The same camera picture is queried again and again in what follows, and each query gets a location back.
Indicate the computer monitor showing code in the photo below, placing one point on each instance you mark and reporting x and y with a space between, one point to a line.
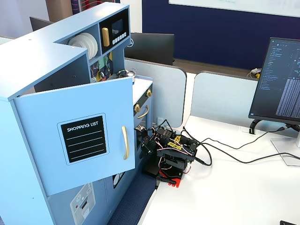
279 79

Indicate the black flat device corner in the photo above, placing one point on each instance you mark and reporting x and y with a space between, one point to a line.
289 222

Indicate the gold oven knob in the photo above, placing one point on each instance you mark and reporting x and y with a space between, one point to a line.
137 108
148 93

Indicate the white wall outlet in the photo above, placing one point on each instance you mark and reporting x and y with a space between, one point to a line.
160 120

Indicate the black toy microwave door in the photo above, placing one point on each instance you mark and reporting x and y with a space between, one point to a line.
106 23

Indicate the dark monitor behind kitchen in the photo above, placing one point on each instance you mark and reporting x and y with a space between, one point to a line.
38 23

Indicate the blue shopping list cabinet door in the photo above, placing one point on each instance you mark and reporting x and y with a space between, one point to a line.
47 107

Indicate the silver monitor stand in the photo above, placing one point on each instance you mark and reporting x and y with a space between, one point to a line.
287 150

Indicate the blue toy kitchen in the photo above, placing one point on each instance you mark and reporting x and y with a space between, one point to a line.
35 61

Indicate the hanging steel toy ladle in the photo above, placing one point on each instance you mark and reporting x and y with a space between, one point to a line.
102 74

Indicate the navy textured mat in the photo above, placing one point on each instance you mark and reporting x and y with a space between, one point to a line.
133 197

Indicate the whiteboard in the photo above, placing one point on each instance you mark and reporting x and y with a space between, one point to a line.
234 5

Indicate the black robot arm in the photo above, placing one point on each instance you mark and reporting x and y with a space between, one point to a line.
174 159

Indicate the blue ice dispenser cabinet door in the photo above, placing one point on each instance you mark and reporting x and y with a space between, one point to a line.
61 206

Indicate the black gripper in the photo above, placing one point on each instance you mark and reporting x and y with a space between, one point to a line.
146 143

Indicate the small wrist camera board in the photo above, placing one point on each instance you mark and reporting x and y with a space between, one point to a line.
140 128

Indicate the white toy plate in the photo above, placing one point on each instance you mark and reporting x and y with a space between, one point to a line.
78 42
93 45

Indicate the brown wooden cabinet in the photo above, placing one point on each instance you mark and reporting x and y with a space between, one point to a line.
58 10

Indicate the steel toy pot with lid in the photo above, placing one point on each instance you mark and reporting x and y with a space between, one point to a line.
126 74

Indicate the black monitor back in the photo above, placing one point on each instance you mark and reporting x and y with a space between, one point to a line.
152 48

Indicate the stack of white plates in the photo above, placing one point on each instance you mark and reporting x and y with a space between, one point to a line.
96 50

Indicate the blue dishwasher door black print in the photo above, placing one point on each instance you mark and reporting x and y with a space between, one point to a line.
117 179

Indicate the grey desk divider panel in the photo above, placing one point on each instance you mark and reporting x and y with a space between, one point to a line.
222 96
166 93

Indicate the navy pin board partition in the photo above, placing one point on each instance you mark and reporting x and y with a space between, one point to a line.
211 39

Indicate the red robot base clamp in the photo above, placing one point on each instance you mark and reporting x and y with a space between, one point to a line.
174 181

